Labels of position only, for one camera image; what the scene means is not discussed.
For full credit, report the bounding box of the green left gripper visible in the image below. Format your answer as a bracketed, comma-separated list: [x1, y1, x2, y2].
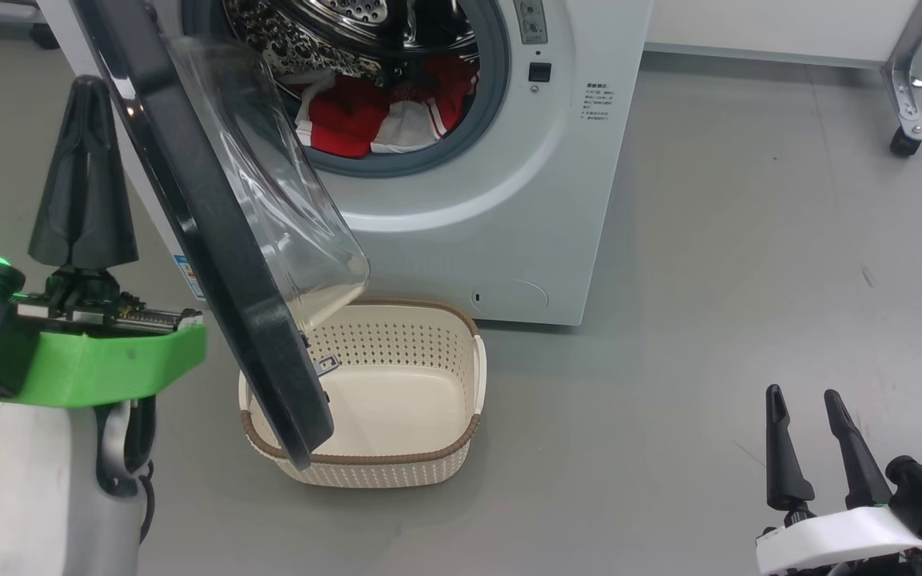
[0, 75, 207, 409]

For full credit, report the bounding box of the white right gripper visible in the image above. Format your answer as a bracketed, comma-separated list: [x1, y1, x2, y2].
[756, 384, 922, 576]

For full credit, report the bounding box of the washing machine door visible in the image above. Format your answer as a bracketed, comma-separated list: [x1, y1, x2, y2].
[69, 0, 371, 471]

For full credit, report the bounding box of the red basketball jersey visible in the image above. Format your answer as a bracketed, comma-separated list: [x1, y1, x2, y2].
[371, 56, 479, 154]

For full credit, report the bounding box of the stainless steel washer drum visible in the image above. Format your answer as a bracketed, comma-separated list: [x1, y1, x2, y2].
[221, 0, 478, 81]

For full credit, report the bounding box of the cream perforated laundry basket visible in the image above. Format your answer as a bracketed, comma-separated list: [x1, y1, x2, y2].
[239, 298, 487, 489]

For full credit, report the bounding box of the grey rubber door seal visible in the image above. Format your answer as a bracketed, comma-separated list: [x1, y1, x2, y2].
[181, 0, 510, 178]

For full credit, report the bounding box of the white front-load washing machine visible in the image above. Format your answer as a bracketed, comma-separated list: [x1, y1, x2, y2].
[37, 0, 655, 327]

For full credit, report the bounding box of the blue energy label sticker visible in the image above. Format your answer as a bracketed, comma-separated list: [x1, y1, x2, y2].
[174, 254, 207, 302]

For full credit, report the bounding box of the round filter cover flap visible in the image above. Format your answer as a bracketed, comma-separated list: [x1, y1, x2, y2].
[473, 278, 550, 314]

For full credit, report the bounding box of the white panel board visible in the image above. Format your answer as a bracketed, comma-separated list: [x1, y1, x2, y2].
[643, 0, 922, 65]

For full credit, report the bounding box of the grey warning sticker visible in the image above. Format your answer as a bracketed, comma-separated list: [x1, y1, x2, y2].
[513, 0, 548, 45]

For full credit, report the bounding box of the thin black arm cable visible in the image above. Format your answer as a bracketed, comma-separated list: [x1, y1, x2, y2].
[137, 464, 158, 546]

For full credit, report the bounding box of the silver metal frame leg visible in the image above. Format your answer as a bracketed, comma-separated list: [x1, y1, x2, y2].
[881, 0, 922, 141]

